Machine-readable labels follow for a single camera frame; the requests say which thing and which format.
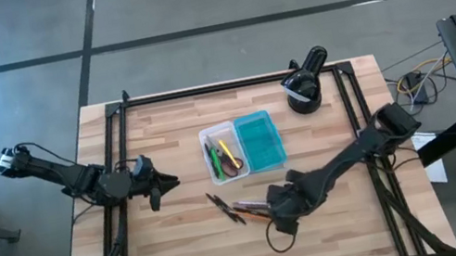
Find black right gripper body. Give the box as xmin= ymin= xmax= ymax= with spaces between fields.
xmin=263 ymin=176 xmax=323 ymax=239

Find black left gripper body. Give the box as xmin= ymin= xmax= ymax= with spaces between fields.
xmin=120 ymin=152 xmax=168 ymax=217

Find green pen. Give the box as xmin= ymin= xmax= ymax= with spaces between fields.
xmin=209 ymin=147 xmax=227 ymax=183

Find red-handled scissors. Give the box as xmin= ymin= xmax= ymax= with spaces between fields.
xmin=205 ymin=129 xmax=247 ymax=183

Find yellow marker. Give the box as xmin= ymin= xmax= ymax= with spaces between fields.
xmin=217 ymin=136 xmax=244 ymax=173

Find blue plastic box lid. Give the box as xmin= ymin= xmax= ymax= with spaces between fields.
xmin=232 ymin=107 xmax=290 ymax=176

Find clear plastic supply box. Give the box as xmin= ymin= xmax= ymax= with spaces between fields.
xmin=196 ymin=118 xmax=253 ymax=189

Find pink pen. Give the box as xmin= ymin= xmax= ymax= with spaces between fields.
xmin=231 ymin=195 xmax=271 ymax=213

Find dark brown pen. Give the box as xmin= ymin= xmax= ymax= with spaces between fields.
xmin=232 ymin=201 xmax=272 ymax=220

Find black desk lamp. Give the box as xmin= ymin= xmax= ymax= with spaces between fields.
xmin=274 ymin=44 xmax=338 ymax=119

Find white paper sheet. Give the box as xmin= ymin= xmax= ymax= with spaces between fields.
xmin=410 ymin=127 xmax=450 ymax=188

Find black power adapter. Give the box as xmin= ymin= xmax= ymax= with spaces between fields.
xmin=401 ymin=69 xmax=431 ymax=109

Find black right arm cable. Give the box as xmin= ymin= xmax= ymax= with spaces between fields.
xmin=262 ymin=214 xmax=300 ymax=256

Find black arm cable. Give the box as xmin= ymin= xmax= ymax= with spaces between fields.
xmin=12 ymin=133 xmax=81 ymax=178
xmin=262 ymin=214 xmax=300 ymax=256

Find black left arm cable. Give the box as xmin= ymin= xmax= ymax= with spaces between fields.
xmin=12 ymin=133 xmax=81 ymax=178

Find black metal table frame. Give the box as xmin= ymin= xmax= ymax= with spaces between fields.
xmin=33 ymin=36 xmax=456 ymax=256

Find yellow cable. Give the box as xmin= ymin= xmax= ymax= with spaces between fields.
xmin=393 ymin=54 xmax=456 ymax=96

